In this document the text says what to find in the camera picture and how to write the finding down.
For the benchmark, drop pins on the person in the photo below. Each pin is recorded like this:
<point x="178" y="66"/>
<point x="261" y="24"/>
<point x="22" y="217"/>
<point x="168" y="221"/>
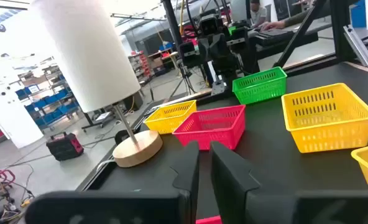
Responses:
<point x="258" y="14"/>

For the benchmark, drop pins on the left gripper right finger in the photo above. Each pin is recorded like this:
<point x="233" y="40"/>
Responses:
<point x="230" y="186"/>

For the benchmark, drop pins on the red cart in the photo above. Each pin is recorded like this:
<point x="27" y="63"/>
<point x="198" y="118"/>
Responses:
<point x="3" y="175"/>

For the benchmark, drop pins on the blue panel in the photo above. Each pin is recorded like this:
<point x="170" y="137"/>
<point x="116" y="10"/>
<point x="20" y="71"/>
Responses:
<point x="358" y="14"/>

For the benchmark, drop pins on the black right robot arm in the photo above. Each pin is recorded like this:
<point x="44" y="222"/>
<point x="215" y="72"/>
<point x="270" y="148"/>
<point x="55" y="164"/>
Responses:
<point x="221" y="71"/>

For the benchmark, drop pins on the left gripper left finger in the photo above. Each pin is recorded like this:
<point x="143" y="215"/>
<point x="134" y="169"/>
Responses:
<point x="109" y="208"/>

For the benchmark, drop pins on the black rig frame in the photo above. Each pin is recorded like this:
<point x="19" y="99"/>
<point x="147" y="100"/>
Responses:
<point x="171" y="25"/>

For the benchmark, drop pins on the red plastic basket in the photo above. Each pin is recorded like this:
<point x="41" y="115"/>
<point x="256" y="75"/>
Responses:
<point x="209" y="221"/>
<point x="209" y="137"/>

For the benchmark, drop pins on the white shade wooden base lamp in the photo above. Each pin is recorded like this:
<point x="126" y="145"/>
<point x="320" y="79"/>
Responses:
<point x="87" y="53"/>

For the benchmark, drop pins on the person's hand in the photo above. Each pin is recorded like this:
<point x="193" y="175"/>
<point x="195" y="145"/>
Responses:
<point x="272" y="25"/>

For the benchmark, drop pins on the shelf with red bins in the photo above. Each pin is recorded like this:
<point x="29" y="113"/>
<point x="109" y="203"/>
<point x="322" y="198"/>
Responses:
<point x="144" y="65"/>

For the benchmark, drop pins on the black keyboard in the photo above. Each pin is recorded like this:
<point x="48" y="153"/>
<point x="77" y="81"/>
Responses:
<point x="274" y="36"/>

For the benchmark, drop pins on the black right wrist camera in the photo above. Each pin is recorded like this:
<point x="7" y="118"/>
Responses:
<point x="212" y="25"/>

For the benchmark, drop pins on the silver aluminium rail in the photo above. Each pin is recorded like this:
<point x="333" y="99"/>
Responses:
<point x="359" y="46"/>

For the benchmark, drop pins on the shelf with blue bins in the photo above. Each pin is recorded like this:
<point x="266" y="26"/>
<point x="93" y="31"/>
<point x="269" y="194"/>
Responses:
<point x="50" y="101"/>

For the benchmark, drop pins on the black and red case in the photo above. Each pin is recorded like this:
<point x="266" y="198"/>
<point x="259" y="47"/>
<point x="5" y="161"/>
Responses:
<point x="64" y="146"/>

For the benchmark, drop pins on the green plastic basket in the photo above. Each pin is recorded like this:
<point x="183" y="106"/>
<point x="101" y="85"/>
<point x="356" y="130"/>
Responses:
<point x="258" y="91"/>

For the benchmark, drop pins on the black tripod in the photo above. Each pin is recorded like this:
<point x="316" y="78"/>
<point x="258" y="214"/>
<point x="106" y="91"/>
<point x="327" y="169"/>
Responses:
<point x="185" y="79"/>

